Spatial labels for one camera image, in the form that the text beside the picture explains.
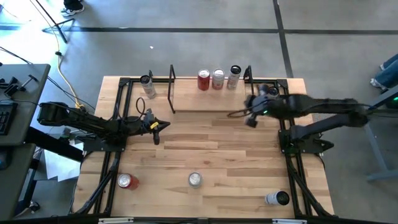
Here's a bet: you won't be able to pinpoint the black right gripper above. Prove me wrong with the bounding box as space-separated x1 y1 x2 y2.
244 83 280 129

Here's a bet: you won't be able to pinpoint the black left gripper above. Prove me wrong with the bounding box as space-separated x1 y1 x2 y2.
130 108 171 146

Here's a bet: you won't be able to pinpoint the slim pinkish white beverage can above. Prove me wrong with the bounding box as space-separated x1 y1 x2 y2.
226 65 243 91

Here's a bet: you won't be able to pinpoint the whitish standard beverage can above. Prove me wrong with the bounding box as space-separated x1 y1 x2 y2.
211 68 225 91

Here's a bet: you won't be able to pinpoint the red cola can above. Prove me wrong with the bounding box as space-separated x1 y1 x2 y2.
117 172 140 191
197 68 211 91

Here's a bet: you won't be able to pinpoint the silver beverage can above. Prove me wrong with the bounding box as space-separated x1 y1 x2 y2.
187 171 203 189

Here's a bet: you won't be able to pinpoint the small black power box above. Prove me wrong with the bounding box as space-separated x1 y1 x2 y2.
58 126 98 141

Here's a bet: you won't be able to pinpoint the white label strip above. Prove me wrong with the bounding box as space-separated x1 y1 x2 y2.
272 218 308 224
98 217 134 224

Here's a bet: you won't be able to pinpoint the white paper sheets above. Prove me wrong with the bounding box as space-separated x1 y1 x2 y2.
43 142 85 183

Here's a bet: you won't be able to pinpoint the grey blue metal cart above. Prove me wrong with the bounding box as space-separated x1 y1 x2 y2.
341 85 398 183

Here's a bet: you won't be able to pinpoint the person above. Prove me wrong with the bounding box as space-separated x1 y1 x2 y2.
369 54 398 91
60 0 85 17

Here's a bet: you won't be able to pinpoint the dark grey desk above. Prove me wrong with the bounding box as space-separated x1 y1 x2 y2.
0 63 52 147
0 142 37 220

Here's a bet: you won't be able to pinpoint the black metal rod tool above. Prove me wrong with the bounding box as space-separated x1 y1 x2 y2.
20 73 40 90

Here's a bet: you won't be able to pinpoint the black keyboard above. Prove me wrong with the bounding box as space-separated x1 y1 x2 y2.
0 101 19 136

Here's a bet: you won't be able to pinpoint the black tripod stand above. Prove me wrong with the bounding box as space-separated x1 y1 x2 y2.
33 0 76 44

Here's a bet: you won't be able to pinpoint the black computer mouse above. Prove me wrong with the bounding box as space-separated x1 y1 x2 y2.
0 151 11 171

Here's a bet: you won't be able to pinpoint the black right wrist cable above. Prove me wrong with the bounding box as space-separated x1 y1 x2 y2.
226 107 251 119

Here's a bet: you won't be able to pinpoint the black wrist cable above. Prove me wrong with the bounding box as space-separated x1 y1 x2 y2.
135 96 147 119
226 107 251 119

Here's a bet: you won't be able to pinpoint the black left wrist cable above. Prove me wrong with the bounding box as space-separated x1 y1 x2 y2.
135 96 147 119

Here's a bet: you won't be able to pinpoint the wooden shelf black metal frame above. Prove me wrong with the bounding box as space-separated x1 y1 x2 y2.
166 64 254 115

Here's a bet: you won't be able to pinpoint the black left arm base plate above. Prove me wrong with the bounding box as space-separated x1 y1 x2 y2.
83 127 128 152

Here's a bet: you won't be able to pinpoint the black aluminium table frame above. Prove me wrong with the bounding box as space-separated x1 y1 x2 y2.
73 76 335 218

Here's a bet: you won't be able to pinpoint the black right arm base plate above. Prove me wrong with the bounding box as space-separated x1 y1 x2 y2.
278 129 335 156

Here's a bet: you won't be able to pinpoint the yellow cable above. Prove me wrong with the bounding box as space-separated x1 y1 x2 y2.
29 0 86 110

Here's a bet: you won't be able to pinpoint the black bracket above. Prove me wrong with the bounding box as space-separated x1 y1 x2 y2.
0 76 27 97

